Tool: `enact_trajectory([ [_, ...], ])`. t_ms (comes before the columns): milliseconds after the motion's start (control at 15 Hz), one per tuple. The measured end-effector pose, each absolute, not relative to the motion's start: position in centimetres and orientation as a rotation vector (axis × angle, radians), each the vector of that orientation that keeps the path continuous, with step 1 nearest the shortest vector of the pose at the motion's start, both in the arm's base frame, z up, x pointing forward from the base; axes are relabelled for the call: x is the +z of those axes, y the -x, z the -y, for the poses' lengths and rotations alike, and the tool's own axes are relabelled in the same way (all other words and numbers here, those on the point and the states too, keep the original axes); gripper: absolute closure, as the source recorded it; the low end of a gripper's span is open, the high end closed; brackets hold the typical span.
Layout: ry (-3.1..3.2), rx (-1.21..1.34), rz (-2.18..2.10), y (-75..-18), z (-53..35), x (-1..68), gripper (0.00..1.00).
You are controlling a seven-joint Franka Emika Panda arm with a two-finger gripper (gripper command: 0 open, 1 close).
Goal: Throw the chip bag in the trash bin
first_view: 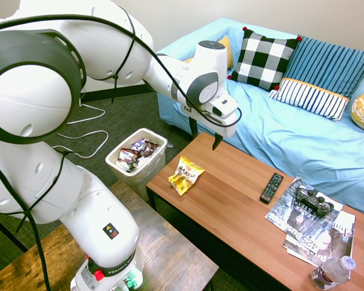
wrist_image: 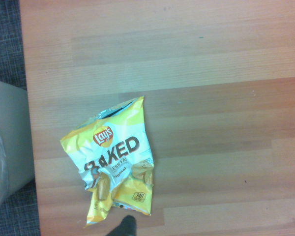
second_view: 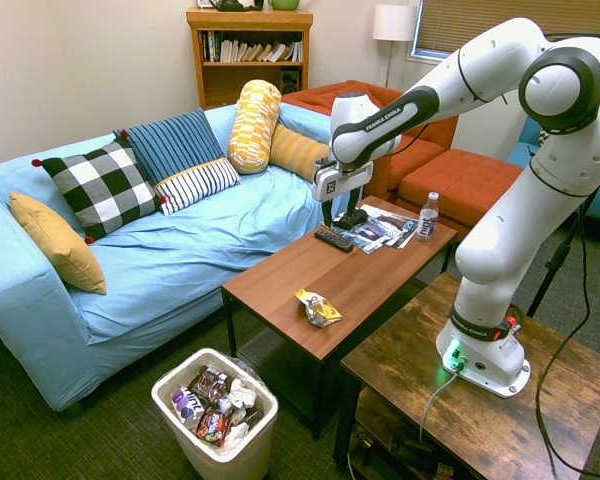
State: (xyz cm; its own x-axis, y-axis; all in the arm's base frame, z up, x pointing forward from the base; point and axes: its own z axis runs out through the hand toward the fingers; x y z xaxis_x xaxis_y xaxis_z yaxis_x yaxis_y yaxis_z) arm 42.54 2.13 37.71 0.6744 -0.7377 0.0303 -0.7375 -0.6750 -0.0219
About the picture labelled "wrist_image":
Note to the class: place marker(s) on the wooden coffee table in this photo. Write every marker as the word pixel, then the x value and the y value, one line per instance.
pixel 211 118

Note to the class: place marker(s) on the yellow Lay's Baked chip bag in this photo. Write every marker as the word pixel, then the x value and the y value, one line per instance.
pixel 118 157

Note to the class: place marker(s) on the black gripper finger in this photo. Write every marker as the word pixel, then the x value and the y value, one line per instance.
pixel 127 225

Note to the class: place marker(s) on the grey plastic trash bin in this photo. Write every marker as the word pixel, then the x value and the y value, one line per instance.
pixel 14 135

